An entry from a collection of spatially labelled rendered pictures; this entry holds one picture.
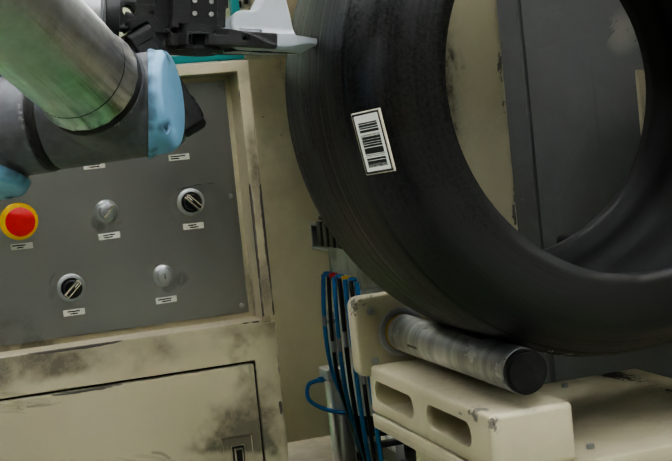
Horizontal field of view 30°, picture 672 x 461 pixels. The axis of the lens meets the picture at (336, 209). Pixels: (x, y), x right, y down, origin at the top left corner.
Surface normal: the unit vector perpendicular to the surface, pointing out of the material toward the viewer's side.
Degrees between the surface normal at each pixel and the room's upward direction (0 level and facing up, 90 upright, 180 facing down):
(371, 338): 90
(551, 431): 90
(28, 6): 121
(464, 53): 90
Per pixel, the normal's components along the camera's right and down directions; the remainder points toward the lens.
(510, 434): 0.30, 0.02
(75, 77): 0.59, 0.71
